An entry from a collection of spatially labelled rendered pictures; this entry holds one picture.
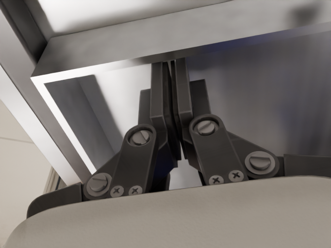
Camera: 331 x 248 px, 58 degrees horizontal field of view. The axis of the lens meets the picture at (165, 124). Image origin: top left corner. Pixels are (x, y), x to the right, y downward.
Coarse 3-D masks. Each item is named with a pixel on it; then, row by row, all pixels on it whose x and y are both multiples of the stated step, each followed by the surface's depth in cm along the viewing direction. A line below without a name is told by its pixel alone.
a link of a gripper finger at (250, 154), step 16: (176, 64) 13; (176, 80) 12; (176, 96) 12; (192, 96) 12; (176, 112) 11; (192, 112) 11; (208, 112) 12; (192, 144) 11; (240, 144) 10; (192, 160) 12; (240, 160) 10; (256, 160) 10; (272, 160) 9; (256, 176) 9; (272, 176) 9
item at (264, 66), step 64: (256, 0) 14; (320, 0) 13; (64, 64) 13; (128, 64) 13; (192, 64) 17; (256, 64) 17; (320, 64) 17; (64, 128) 15; (128, 128) 20; (256, 128) 20; (320, 128) 20
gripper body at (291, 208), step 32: (160, 192) 8; (192, 192) 8; (224, 192) 8; (256, 192) 7; (288, 192) 7; (320, 192) 7; (32, 224) 8; (64, 224) 8; (96, 224) 8; (128, 224) 7; (160, 224) 7; (192, 224) 7; (224, 224) 7; (256, 224) 7; (288, 224) 7; (320, 224) 7
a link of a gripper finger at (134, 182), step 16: (144, 128) 11; (128, 144) 11; (144, 144) 10; (128, 160) 10; (144, 160) 10; (112, 176) 10; (128, 176) 10; (144, 176) 9; (112, 192) 9; (128, 192) 9; (144, 192) 9
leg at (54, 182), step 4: (52, 168) 65; (52, 172) 64; (56, 172) 64; (48, 176) 65; (52, 176) 64; (56, 176) 63; (48, 180) 63; (52, 180) 63; (56, 180) 63; (60, 180) 63; (48, 184) 62; (52, 184) 62; (56, 184) 62; (60, 184) 62; (64, 184) 63; (44, 188) 62; (48, 188) 61; (52, 188) 61; (56, 188) 61; (44, 192) 61; (48, 192) 61
